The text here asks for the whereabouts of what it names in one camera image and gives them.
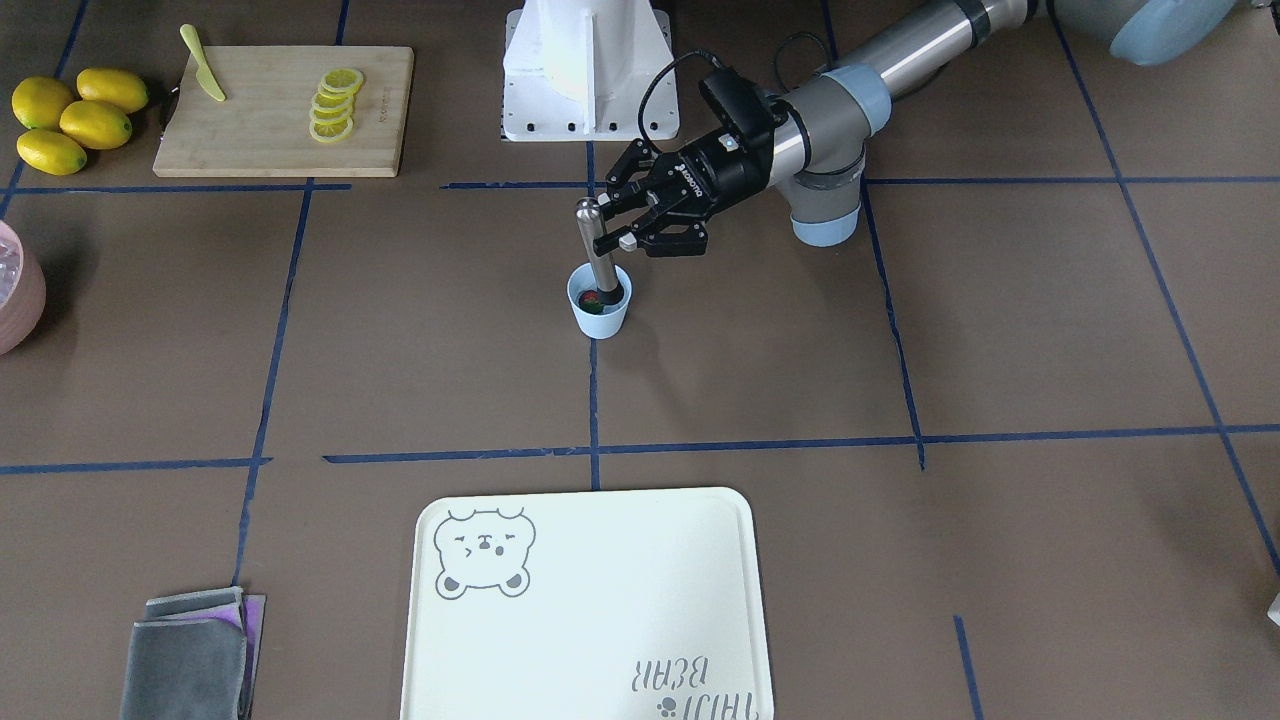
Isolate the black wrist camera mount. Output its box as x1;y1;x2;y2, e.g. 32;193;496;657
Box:
699;67;787;150

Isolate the grey folded cloth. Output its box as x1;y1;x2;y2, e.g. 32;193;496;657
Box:
120;585;268;719

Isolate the pink bowl with ice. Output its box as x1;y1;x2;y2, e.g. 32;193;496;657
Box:
1;222;46;355

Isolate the lemon slices row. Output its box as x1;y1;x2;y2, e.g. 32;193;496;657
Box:
307;67;366;143

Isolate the yellow plastic knife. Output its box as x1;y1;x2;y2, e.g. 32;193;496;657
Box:
179;23;227;102

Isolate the yellow lemon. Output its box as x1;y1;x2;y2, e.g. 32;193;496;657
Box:
76;67;150;115
58;100;133;150
15;129;88;177
10;76;77;129

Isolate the steel muddler black tip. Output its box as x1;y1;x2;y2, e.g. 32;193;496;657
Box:
575;197;625;306

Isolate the light blue plastic cup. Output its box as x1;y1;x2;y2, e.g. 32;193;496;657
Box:
566;263;634;340

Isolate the cream bear serving tray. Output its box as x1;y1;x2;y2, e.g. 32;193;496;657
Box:
399;487;776;719

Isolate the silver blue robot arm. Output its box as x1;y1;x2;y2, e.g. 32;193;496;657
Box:
579;1;1235;259

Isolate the bamboo cutting board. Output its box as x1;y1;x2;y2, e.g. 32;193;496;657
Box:
154;46;415;178

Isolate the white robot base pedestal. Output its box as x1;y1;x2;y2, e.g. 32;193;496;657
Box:
500;1;675;142

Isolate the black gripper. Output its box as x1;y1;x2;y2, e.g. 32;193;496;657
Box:
596;129;774;258

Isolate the red strawberry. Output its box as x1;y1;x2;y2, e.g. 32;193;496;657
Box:
577;290;605;314

